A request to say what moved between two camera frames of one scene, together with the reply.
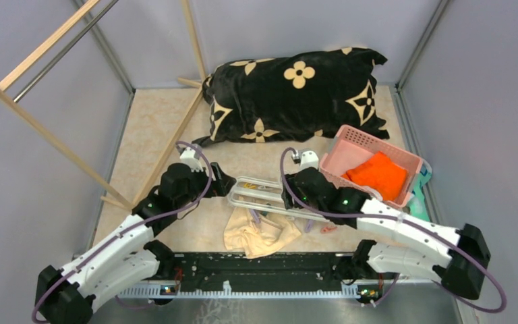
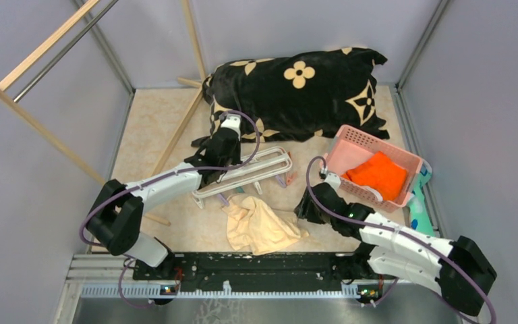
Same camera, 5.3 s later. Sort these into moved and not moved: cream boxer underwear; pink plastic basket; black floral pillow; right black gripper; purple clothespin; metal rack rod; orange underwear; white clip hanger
Moved: purple clothespin; right black gripper; white clip hanger
Not moved: pink plastic basket; black floral pillow; cream boxer underwear; metal rack rod; orange underwear
